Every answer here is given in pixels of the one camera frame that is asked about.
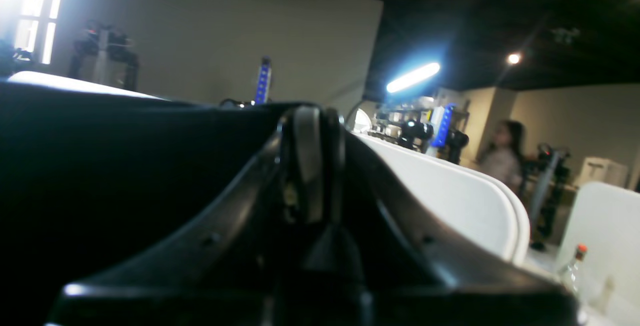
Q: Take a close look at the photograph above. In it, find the background robot station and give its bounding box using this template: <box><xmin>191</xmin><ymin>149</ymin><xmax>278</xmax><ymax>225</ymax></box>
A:
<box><xmin>366</xmin><ymin>97</ymin><xmax>470</xmax><ymax>165</ymax></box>

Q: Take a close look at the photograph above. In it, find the ceiling tube light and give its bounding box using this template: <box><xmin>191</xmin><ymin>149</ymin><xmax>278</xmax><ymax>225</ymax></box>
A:
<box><xmin>385</xmin><ymin>62</ymin><xmax>441</xmax><ymax>94</ymax></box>

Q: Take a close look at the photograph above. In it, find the black graphic t-shirt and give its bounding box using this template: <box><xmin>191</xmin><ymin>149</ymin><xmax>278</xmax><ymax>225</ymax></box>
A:
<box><xmin>0</xmin><ymin>82</ymin><xmax>300</xmax><ymax>326</ymax></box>

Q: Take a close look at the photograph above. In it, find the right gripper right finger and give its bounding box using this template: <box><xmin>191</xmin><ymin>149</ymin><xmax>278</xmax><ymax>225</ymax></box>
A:
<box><xmin>320</xmin><ymin>108</ymin><xmax>578</xmax><ymax>326</ymax></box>

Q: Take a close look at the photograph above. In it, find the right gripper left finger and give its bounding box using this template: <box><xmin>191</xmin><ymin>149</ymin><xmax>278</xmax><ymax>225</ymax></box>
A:
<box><xmin>47</xmin><ymin>105</ymin><xmax>323</xmax><ymax>326</ymax></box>

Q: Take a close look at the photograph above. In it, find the glass bottle orange cap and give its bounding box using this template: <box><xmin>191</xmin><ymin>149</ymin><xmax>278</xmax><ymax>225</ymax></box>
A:
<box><xmin>556</xmin><ymin>243</ymin><xmax>588</xmax><ymax>303</ymax></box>

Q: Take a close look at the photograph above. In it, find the person in background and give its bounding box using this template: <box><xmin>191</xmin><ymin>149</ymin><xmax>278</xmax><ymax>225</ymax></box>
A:
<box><xmin>478</xmin><ymin>120</ymin><xmax>525</xmax><ymax>193</ymax></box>

